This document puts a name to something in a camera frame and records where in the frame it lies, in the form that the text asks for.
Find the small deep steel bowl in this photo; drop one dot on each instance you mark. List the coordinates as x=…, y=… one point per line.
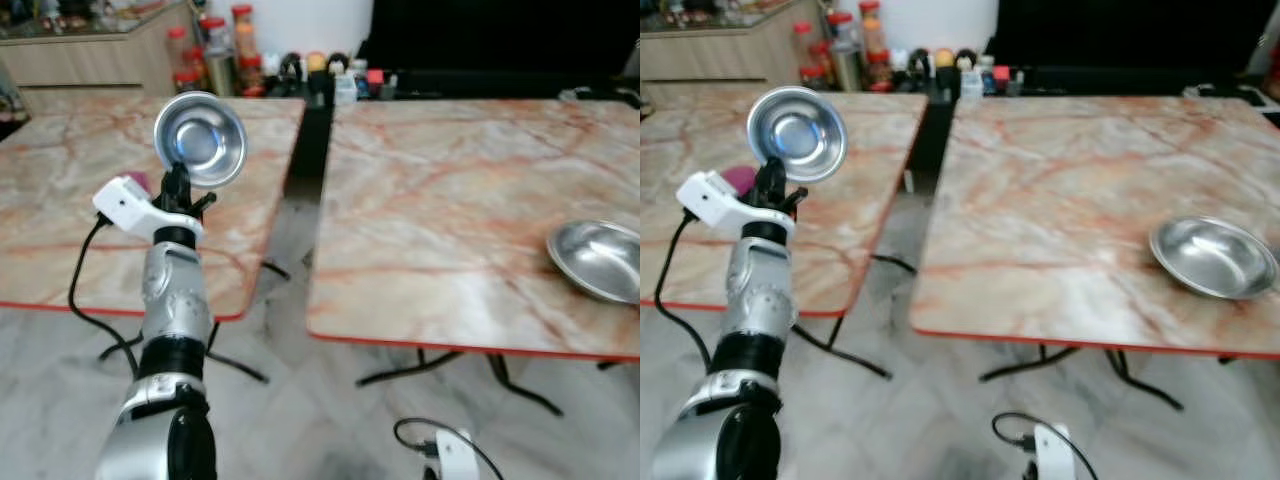
x=798, y=130
x=202, y=135

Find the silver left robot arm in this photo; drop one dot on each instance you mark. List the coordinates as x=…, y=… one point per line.
x=172, y=300
x=758, y=295

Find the magenta round object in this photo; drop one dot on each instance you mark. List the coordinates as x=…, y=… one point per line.
x=740, y=178
x=138, y=182

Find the short red jar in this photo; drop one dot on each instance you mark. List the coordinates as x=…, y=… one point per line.
x=186, y=81
x=813, y=77

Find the steel flask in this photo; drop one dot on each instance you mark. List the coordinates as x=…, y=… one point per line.
x=849, y=70
x=220, y=75

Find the light wooden cabinet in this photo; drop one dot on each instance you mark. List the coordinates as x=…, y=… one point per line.
x=720, y=58
x=90, y=62

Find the red sauce jar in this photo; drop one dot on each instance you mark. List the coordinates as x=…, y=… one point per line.
x=251, y=75
x=879, y=70

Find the slim sauce bottle red cap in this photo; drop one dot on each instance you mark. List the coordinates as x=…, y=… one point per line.
x=806, y=47
x=177, y=52

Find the clear bottle red cap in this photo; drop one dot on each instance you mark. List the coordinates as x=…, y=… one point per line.
x=214, y=38
x=843, y=33

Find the tall orange bottle red cap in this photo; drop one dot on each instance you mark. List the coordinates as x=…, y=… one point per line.
x=870, y=30
x=243, y=35

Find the yellow round figurine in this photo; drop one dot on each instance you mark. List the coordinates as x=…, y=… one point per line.
x=317, y=62
x=945, y=58

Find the wide shallow steel bowl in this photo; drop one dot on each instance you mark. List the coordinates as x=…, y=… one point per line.
x=598, y=260
x=1212, y=256

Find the small white bottle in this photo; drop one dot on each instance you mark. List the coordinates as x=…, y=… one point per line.
x=346, y=88
x=971, y=83

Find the small red box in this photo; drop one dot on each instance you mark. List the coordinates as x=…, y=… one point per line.
x=1001, y=73
x=375, y=77

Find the black television screen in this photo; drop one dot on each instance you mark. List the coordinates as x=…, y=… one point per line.
x=500, y=40
x=1120, y=35

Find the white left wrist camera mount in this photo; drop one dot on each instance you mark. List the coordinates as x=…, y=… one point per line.
x=712, y=200
x=128, y=207

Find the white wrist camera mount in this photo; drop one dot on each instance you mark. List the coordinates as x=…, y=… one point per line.
x=128, y=207
x=1052, y=452
x=456, y=458
x=712, y=200

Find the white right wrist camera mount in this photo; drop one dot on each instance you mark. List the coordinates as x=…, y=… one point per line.
x=1052, y=452
x=456, y=458

